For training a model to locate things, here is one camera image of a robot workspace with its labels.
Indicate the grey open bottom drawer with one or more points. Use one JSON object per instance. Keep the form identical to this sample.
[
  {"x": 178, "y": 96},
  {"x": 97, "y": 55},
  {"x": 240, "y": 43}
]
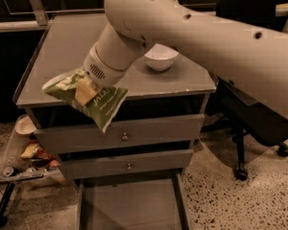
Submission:
[{"x": 137, "y": 201}]

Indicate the black office chair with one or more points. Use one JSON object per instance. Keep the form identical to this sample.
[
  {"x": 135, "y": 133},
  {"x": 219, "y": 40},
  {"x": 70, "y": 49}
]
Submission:
[{"x": 263, "y": 124}]

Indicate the white ceramic bowl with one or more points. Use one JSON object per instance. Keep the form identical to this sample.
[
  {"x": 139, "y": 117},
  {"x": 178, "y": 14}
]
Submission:
[{"x": 160, "y": 57}]

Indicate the green jalapeno chip bag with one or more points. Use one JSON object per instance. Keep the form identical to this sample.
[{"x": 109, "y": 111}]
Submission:
[{"x": 101, "y": 109}]

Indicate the grey top drawer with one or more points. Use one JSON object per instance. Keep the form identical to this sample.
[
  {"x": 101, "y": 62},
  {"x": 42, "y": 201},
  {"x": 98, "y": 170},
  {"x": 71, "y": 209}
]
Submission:
[{"x": 122, "y": 134}]

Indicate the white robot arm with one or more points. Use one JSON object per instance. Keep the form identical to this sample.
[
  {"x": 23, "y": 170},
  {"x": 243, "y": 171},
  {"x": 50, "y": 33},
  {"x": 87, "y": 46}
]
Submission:
[{"x": 254, "y": 59}]

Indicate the grey middle drawer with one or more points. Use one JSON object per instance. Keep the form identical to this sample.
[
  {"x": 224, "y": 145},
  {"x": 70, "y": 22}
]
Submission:
[{"x": 135, "y": 163}]

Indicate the black stand leg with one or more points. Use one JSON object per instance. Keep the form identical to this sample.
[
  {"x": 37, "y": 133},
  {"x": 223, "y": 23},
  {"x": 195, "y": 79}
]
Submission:
[{"x": 4, "y": 203}]

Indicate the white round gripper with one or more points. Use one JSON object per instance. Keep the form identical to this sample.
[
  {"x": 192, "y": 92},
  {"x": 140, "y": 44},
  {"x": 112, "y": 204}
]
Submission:
[{"x": 101, "y": 70}]

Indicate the metal rail with brackets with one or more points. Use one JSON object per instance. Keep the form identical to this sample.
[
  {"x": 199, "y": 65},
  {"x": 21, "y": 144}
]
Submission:
[{"x": 22, "y": 16}]

